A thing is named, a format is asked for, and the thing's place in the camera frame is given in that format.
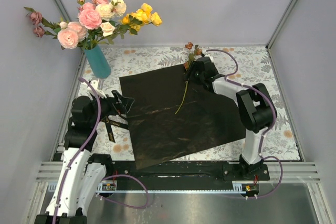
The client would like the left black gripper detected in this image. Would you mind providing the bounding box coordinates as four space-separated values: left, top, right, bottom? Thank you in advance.
89 90 134 126

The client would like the floral tablecloth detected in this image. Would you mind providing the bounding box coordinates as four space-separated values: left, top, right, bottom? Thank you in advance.
92 46 301 161

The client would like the rust rose stem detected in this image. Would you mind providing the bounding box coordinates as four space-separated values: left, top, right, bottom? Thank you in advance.
175 42 202 115

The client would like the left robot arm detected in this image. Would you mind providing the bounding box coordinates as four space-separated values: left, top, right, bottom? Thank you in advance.
35 90 134 223

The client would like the yellow rose stem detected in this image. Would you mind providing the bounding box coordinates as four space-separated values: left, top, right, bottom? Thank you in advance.
117 3 163 39

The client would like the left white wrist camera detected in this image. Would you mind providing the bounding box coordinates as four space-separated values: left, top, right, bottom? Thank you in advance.
86 80 107 99

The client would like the black wrapping paper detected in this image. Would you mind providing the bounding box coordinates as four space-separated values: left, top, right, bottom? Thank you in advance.
120 65 246 169

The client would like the teal cylindrical vase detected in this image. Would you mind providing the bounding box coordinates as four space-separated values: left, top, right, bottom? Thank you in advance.
84 46 111 79

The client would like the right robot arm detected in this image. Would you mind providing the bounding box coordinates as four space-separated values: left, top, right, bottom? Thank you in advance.
184 56 277 180

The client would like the cream rose stem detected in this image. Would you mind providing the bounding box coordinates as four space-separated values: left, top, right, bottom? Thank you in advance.
95 0 127 21

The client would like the small cream bud stem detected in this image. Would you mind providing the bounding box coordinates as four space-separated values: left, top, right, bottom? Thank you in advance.
100 22 115 37

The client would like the mauve rose stem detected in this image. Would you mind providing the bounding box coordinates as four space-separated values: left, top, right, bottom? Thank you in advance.
24 7 60 39

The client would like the black printed ribbon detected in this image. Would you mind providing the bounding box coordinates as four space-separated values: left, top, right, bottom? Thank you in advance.
100 116 129 143

